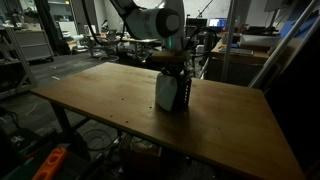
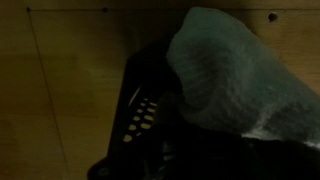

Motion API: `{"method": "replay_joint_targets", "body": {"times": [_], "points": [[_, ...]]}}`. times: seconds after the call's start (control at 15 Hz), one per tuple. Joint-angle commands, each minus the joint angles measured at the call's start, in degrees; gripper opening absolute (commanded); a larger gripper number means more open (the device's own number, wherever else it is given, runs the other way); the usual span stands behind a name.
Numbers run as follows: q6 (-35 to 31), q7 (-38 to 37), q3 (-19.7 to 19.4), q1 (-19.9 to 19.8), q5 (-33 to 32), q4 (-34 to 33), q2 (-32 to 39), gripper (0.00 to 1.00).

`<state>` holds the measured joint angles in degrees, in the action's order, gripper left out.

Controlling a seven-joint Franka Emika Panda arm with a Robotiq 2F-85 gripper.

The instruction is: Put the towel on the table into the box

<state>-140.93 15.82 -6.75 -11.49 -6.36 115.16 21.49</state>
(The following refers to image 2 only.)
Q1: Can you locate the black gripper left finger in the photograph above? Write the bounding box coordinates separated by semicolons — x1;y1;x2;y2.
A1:
87;124;208;180

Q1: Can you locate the grey knitted towel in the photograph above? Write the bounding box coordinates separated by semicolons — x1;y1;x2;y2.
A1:
165;6;320;149

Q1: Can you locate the black mesh box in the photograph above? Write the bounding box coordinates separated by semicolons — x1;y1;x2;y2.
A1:
105;41;188;168

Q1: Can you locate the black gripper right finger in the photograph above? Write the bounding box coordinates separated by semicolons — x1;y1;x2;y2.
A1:
233;134;320;180

